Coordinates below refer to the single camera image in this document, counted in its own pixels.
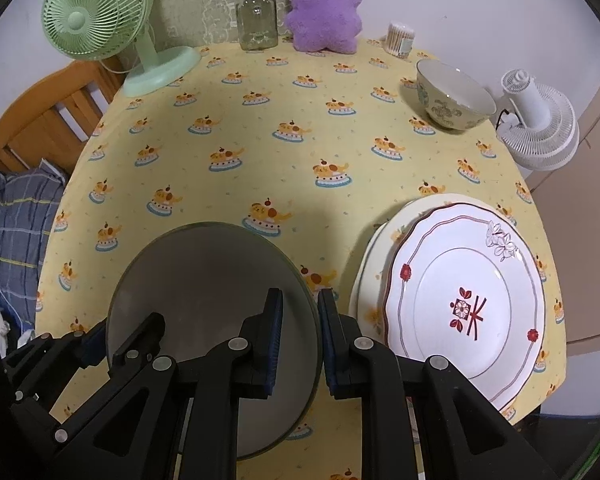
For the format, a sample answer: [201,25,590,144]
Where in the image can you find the green desk fan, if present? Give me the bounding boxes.
[41,0,201,98]

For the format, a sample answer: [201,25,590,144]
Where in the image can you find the pile of clothes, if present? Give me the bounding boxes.
[0,302,23,356]

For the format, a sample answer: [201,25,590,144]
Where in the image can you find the purple plush toy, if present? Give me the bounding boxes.
[285,0,365,55]

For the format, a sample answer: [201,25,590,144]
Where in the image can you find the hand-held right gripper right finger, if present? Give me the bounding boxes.
[317,289,548,480]

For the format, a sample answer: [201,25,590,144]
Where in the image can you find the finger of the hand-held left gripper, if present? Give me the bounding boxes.
[107,312,167,367]
[72,319,109,367]

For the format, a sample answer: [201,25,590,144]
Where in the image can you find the white desk fan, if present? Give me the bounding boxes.
[495,70,580,172]

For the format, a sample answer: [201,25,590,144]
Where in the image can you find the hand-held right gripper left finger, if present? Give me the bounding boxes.
[45,287,286,480]

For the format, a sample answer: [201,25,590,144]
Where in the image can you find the white plate with red pattern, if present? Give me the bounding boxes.
[381,202,547,412]

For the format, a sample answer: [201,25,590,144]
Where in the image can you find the large white bowl green rim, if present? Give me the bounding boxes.
[105,221,324,461]

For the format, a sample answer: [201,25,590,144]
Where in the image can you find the cotton swab container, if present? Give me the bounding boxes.
[386,21,416,58]

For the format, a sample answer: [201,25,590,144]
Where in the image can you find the blue plaid pillow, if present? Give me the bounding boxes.
[0,160,71,311]

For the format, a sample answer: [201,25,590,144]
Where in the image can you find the white plate with orange flowers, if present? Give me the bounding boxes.
[348,192,521,418]

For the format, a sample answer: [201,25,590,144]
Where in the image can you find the glass jar with black lid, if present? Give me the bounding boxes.
[233,0,279,52]

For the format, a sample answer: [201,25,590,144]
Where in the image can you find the small bowl with green pattern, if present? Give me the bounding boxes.
[415,58,497,132]

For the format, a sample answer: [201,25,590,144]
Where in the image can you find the yellow printed tablecloth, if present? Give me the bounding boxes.
[34,35,566,480]

